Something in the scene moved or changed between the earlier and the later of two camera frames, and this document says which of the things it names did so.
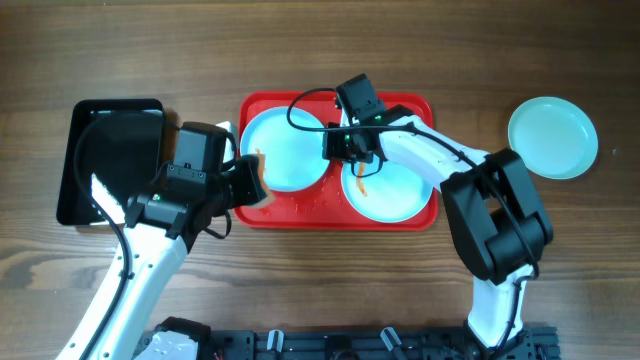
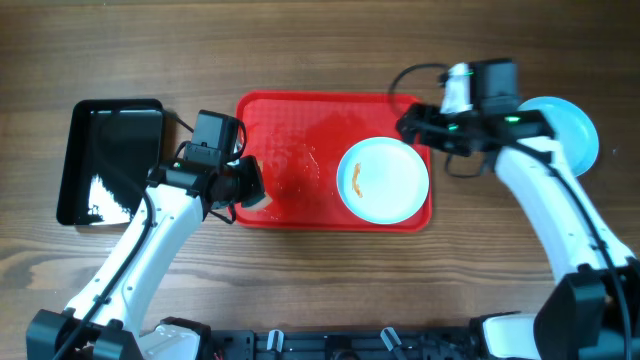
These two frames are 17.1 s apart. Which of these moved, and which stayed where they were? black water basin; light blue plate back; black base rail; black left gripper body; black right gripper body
Moved: light blue plate back; black right gripper body
Stayed: black base rail; black left gripper body; black water basin
